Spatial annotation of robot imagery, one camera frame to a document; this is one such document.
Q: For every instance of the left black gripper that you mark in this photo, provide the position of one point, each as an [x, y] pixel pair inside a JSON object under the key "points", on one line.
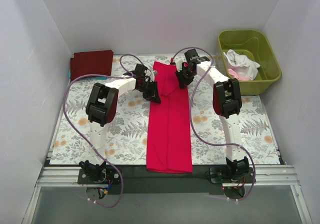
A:
{"points": [[152, 91]]}

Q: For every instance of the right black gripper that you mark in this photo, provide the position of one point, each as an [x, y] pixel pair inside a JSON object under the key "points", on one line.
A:
{"points": [[182, 77]]}

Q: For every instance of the bright red t-shirt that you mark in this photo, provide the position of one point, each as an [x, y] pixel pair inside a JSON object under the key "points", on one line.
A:
{"points": [[169, 130]]}

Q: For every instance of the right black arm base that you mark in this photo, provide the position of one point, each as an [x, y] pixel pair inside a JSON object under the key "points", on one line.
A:
{"points": [[219, 174]]}

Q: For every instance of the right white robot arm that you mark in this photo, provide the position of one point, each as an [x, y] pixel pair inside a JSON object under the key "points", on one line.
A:
{"points": [[226, 102]]}

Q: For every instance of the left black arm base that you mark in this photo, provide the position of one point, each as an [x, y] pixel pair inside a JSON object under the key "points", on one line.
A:
{"points": [[97, 174]]}

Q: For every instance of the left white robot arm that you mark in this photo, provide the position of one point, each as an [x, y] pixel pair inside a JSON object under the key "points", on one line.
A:
{"points": [[102, 105]]}

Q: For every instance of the pink cloth in bin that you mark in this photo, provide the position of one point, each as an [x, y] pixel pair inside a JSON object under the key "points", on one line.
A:
{"points": [[233, 74]]}

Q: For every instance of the floral patterned table mat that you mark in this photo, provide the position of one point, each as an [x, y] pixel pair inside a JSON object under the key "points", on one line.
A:
{"points": [[127, 134]]}

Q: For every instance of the white cloth in bin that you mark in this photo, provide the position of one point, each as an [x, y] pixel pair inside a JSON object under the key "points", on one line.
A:
{"points": [[241, 64]]}

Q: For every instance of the olive green plastic bin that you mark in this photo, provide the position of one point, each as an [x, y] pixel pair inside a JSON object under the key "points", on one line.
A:
{"points": [[253, 44]]}

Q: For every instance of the folded dark red t-shirt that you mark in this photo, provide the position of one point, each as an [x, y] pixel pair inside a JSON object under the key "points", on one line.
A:
{"points": [[94, 62]]}

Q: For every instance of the teal item under shirt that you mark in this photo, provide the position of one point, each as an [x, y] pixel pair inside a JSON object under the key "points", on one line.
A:
{"points": [[98, 78]]}

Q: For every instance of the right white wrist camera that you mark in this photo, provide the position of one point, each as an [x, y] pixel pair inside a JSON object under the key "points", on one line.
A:
{"points": [[179, 63]]}

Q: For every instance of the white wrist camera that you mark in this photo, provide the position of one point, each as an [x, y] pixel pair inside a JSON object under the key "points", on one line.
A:
{"points": [[179, 63], [150, 75]]}

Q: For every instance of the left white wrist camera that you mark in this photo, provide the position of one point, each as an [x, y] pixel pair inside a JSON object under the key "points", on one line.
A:
{"points": [[150, 75]]}

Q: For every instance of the aluminium frame rail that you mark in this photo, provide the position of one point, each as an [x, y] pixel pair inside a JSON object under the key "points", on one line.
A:
{"points": [[271, 194]]}

